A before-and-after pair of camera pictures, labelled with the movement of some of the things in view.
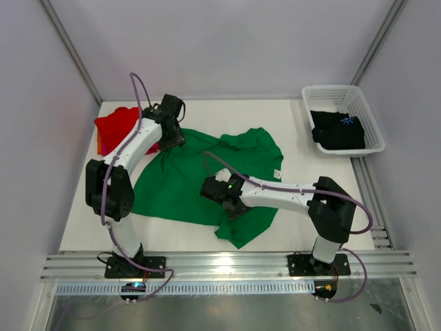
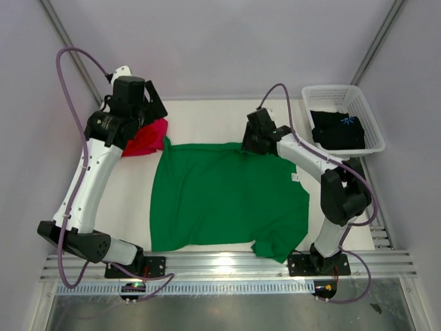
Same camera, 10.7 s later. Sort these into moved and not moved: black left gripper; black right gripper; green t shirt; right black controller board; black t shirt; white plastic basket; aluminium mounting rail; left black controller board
Moved: black right gripper; green t shirt; black left gripper
Not moved: left black controller board; white plastic basket; black t shirt; right black controller board; aluminium mounting rail
